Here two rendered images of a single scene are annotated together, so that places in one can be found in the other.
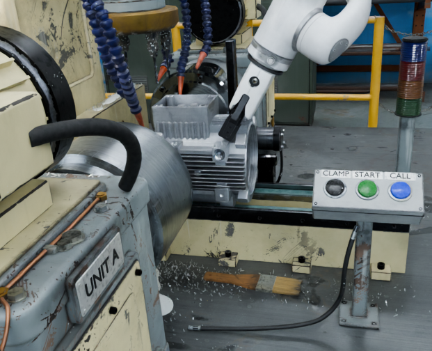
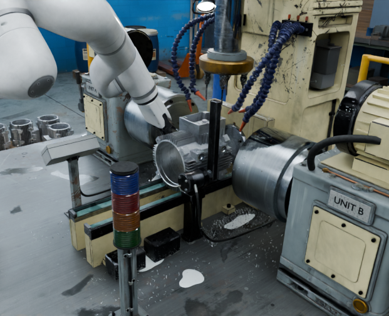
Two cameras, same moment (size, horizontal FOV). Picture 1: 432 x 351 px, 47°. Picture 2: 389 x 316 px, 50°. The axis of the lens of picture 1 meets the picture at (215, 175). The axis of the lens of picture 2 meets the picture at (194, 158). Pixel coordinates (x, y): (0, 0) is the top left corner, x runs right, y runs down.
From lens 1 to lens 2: 2.07 m
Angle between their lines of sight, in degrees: 107
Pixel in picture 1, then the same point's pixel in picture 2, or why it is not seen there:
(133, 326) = (98, 115)
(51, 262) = not seen: hidden behind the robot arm
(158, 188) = (133, 108)
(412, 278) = (65, 243)
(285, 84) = not seen: outside the picture
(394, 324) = (59, 219)
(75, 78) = (270, 96)
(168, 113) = (198, 116)
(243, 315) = not seen: hidden behind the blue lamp
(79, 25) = (287, 68)
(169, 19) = (201, 64)
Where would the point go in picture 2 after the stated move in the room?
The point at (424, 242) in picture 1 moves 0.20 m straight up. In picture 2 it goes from (75, 273) to (69, 213)
